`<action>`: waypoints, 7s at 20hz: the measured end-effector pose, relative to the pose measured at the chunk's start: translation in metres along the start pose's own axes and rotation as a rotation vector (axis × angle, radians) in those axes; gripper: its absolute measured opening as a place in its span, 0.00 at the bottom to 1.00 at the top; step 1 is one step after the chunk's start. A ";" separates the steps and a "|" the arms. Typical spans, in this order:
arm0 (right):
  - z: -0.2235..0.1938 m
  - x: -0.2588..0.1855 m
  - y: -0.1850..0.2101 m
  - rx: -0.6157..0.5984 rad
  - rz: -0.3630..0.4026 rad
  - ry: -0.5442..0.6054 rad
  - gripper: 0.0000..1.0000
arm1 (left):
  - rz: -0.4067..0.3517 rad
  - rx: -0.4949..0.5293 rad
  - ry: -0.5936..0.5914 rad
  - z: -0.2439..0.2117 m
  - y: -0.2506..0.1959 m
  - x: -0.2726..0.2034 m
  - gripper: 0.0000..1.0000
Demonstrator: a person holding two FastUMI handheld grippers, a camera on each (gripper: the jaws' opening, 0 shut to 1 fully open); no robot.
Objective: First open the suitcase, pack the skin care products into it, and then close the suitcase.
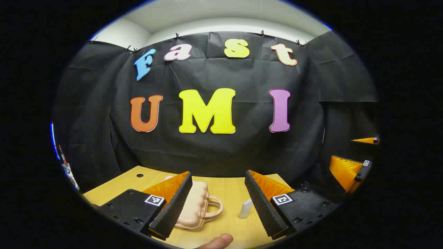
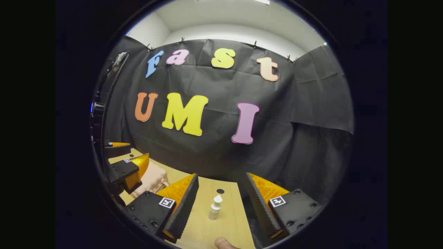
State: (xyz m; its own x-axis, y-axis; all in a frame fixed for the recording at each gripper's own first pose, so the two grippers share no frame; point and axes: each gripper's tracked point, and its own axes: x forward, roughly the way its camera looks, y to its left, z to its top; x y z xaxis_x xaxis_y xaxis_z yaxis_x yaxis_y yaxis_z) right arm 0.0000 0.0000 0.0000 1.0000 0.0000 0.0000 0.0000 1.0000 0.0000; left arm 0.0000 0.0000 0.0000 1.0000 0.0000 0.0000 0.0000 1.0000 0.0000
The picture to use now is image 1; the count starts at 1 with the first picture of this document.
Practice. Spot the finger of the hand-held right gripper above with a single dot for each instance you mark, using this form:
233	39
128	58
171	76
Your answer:
346	169
368	140

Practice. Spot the bright display panel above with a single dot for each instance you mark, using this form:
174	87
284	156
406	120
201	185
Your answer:
67	169

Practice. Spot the white skin care tube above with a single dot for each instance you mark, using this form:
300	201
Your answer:
245	209

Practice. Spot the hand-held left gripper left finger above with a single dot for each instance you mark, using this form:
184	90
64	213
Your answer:
176	204

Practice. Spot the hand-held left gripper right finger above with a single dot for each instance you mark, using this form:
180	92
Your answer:
263	207

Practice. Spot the black backdrop cloth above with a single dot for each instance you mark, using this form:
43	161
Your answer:
214	155

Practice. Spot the pink suitcase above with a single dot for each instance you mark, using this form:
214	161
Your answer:
197	207

